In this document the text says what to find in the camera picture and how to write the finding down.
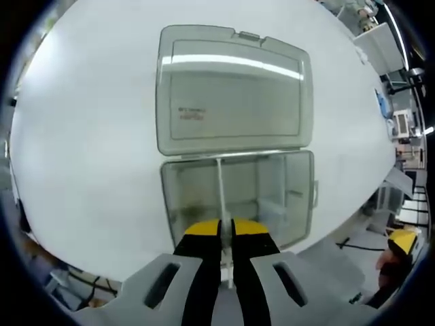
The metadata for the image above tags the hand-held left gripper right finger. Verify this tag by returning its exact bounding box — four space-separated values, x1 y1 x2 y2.
230 218 345 326

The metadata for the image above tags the white box appliance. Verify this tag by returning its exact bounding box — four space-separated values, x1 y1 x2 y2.
392 110 415 139

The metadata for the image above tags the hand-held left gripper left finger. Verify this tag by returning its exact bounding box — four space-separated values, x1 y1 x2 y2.
120 219 224 326

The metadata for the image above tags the blue cloth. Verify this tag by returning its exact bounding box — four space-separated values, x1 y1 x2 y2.
375 88 391 118

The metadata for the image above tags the long clear plastic divider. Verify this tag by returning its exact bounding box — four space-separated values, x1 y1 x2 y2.
255 156 288 221
214 158 236 289

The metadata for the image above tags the grey partition panel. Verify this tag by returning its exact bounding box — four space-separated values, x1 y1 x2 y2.
353 22 408 74

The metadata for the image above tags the clear grey dual guide fixture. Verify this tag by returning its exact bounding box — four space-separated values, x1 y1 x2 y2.
154 24 320 251

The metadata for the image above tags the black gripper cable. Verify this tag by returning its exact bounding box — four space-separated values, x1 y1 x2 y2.
335 236 385 253

